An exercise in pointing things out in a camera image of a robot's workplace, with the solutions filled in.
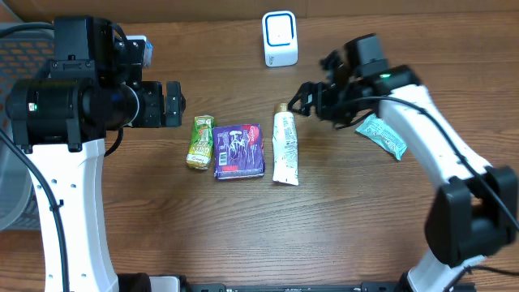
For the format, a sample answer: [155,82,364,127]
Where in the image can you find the teal wipes packet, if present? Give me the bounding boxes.
[356,114,407,161]

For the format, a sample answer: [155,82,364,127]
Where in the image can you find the purple snack packet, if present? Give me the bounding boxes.
[212,124,265,180]

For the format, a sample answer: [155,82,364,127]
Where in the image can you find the white tube gold cap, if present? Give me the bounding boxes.
[272,103,299,186]

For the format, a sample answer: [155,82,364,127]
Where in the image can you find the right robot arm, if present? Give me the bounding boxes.
[288,33,518,291]

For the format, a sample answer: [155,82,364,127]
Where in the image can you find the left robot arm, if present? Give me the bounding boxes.
[3,16,186,292]

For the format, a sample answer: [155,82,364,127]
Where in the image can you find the white barcode scanner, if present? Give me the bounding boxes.
[262,11,298,67]

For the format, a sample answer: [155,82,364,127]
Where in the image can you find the grey plastic mesh basket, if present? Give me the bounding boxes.
[1,29,54,230]

